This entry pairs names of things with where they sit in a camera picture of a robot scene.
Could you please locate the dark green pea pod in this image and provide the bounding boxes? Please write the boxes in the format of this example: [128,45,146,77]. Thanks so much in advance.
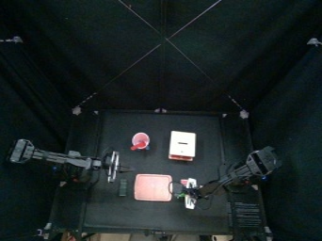
[117,178,128,198]

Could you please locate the square pink plate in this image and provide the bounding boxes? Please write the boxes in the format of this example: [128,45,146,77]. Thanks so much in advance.
[133,173,175,202]

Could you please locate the red toy in cup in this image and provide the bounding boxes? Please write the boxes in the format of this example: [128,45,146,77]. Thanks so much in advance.
[129,142,148,152]

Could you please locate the pink cup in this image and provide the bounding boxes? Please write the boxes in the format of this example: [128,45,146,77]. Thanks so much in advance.
[131,132,152,151]

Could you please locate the white box with red base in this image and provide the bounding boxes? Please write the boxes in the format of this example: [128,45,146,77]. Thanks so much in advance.
[167,130,198,162]

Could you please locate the printed label sheet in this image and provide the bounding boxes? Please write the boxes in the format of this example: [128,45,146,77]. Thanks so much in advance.
[231,201,264,234]

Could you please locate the thin white cord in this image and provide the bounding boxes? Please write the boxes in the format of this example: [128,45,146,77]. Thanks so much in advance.
[116,0,247,111]
[76,0,224,106]

